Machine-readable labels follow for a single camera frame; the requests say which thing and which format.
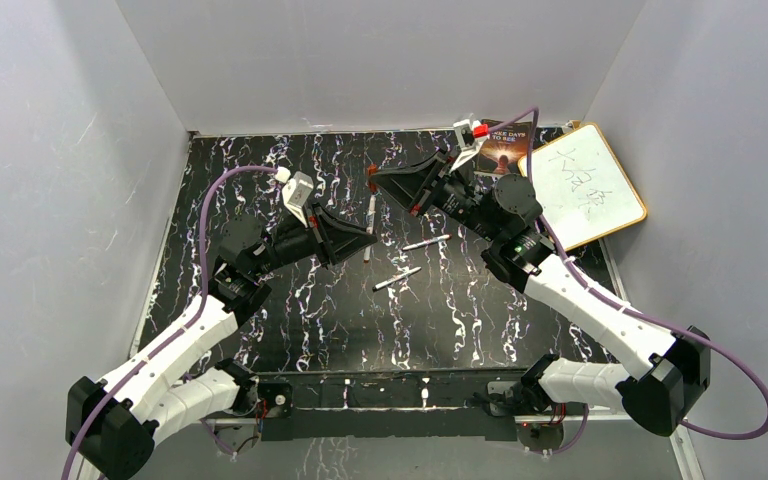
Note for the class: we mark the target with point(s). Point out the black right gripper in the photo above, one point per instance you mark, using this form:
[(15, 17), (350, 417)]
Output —
[(412, 184)]

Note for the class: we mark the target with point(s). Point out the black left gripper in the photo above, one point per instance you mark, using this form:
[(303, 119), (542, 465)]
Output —
[(329, 236)]

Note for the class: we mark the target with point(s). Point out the red pen cap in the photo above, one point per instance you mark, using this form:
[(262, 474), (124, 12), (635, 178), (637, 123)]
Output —
[(371, 170)]

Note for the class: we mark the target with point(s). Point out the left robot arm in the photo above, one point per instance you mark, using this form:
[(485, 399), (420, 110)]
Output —
[(115, 422)]

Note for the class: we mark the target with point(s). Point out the white marker pen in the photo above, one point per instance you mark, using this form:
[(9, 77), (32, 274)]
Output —
[(426, 242)]

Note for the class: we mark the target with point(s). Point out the white marker black end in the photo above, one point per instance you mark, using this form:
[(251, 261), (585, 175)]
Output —
[(396, 278)]

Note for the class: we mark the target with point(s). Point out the dark paperback book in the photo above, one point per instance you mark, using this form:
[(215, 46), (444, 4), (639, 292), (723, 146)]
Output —
[(503, 149)]

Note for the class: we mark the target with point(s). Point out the yellow framed whiteboard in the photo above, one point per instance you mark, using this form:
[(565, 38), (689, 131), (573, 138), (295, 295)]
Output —
[(582, 187)]

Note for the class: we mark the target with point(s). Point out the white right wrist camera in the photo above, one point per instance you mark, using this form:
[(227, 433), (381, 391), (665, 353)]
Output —
[(470, 136)]

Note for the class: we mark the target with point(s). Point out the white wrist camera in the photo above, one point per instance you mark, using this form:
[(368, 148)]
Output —
[(295, 192), (470, 136)]

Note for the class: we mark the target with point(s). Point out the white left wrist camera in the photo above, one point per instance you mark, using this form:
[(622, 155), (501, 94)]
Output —
[(295, 192)]

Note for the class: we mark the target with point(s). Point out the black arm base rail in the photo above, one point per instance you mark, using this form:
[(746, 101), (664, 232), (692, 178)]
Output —
[(397, 404)]

